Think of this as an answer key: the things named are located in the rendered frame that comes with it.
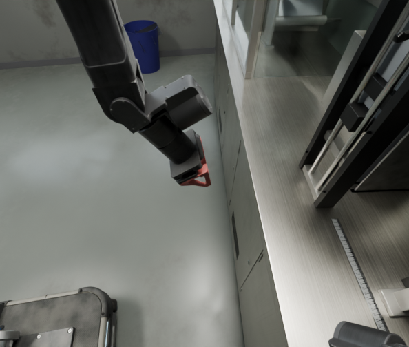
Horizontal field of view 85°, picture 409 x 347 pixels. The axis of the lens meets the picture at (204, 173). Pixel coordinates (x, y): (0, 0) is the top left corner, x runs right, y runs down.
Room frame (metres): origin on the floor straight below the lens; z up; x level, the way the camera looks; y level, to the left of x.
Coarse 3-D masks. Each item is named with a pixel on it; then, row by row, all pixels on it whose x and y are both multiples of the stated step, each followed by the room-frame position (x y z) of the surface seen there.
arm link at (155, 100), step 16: (176, 80) 0.33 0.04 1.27; (192, 80) 0.32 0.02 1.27; (160, 96) 0.31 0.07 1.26; (176, 96) 0.30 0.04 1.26; (192, 96) 0.30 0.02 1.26; (112, 112) 0.26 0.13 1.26; (128, 112) 0.26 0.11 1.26; (144, 112) 0.29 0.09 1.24; (176, 112) 0.29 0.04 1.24; (192, 112) 0.29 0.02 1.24; (208, 112) 0.29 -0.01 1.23; (128, 128) 0.26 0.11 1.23
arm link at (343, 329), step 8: (336, 328) 0.02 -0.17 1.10; (344, 328) 0.02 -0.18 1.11; (352, 328) 0.02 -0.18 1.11; (360, 328) 0.02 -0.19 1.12; (368, 328) 0.02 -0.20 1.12; (376, 328) 0.02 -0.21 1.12; (336, 336) 0.01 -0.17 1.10; (344, 336) 0.01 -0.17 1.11; (352, 336) 0.01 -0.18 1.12; (360, 336) 0.01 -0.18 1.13; (368, 336) 0.01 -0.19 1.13; (376, 336) 0.01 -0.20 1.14; (384, 336) 0.01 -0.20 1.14; (392, 336) 0.01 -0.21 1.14; (336, 344) 0.01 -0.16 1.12; (344, 344) 0.01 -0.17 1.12; (352, 344) 0.00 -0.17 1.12; (360, 344) 0.00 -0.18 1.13; (368, 344) 0.00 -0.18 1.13; (376, 344) 0.00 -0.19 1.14; (400, 344) 0.00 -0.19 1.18
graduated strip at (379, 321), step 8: (336, 224) 0.26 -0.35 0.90; (336, 232) 0.24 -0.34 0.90; (344, 232) 0.24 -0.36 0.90; (344, 240) 0.22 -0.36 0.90; (344, 248) 0.20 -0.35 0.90; (352, 256) 0.18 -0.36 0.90; (352, 264) 0.16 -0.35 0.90; (360, 272) 0.14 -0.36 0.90; (360, 280) 0.12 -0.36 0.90; (360, 288) 0.11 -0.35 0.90; (368, 288) 0.11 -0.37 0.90; (368, 296) 0.09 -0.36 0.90; (368, 304) 0.08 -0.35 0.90; (376, 304) 0.08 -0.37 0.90; (376, 312) 0.06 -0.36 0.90; (376, 320) 0.05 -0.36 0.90; (384, 320) 0.05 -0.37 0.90; (384, 328) 0.03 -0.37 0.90
